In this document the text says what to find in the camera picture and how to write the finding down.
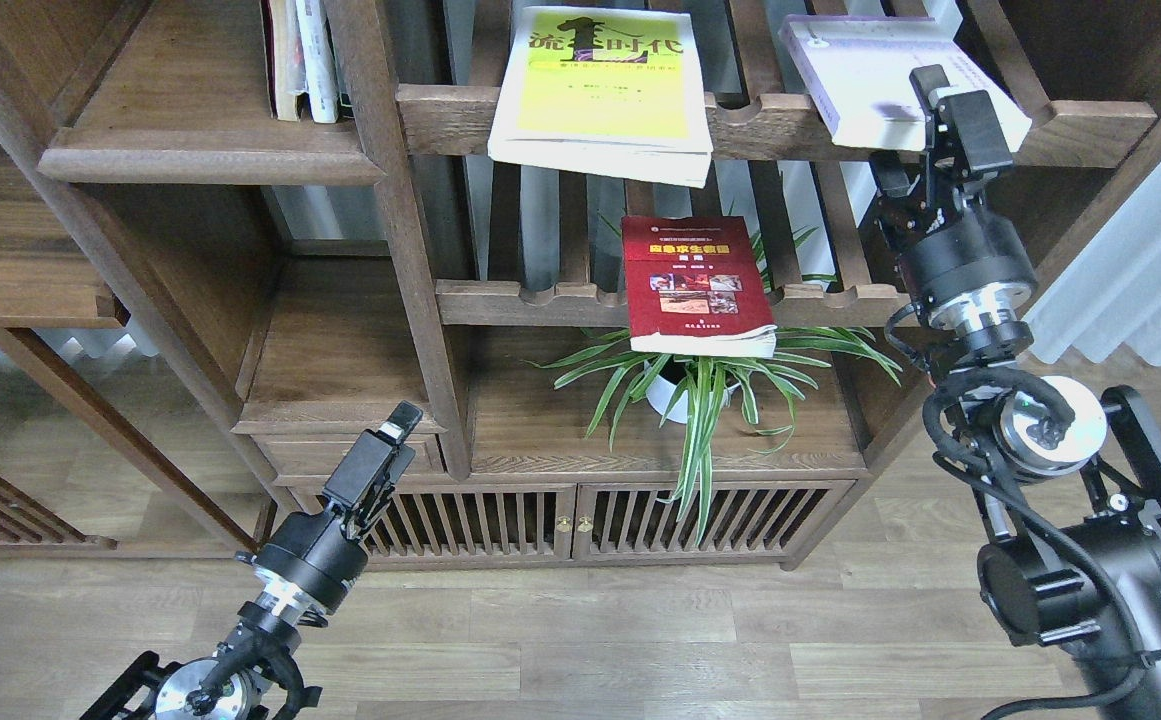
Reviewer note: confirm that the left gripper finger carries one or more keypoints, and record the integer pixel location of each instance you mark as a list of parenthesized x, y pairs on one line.
[(375, 449), (379, 494)]

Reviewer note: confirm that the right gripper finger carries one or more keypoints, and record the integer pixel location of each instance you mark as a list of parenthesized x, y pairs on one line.
[(890, 176), (964, 139)]

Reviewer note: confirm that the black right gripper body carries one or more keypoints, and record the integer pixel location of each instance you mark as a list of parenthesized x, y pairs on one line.
[(962, 263)]

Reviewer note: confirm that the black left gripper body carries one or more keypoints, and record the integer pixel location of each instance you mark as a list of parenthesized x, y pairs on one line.
[(322, 554)]

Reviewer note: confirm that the white lavender cover book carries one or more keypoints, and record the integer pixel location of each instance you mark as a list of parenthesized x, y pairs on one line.
[(857, 69)]

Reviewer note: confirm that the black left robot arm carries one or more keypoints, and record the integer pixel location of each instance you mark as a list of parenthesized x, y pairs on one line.
[(229, 684)]

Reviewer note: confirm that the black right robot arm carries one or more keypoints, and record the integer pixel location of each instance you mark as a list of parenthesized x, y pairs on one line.
[(1068, 483)]

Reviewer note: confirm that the white pleated curtain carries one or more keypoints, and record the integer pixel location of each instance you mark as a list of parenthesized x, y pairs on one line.
[(1110, 296)]

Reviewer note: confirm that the red cover book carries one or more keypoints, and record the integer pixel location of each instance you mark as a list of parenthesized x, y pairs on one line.
[(693, 288)]

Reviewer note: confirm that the white plant pot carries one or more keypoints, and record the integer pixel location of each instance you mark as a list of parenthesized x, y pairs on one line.
[(663, 385)]

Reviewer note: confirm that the dark wooden bookshelf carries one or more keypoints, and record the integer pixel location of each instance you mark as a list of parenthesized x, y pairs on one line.
[(145, 128)]

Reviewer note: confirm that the yellow green cover book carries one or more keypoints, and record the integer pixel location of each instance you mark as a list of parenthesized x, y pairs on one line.
[(608, 92)]

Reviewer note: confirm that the green spider plant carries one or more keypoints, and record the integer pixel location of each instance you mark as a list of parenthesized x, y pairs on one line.
[(769, 394)]

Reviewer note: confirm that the upright dark green book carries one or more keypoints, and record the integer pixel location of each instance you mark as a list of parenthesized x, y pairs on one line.
[(344, 101)]

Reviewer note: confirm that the upright white book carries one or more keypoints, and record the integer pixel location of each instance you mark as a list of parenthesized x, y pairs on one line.
[(319, 64)]

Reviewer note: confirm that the upright beige book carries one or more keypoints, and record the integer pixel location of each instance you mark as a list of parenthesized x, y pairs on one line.
[(284, 53)]

